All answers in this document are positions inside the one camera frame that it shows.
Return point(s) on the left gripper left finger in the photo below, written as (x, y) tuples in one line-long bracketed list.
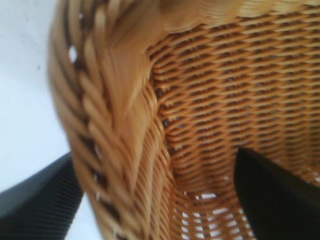
[(37, 207)]

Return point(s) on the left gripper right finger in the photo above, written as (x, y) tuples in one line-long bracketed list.
[(280, 205)]

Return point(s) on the brown woven wicker basket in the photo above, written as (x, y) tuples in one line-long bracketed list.
[(212, 87)]

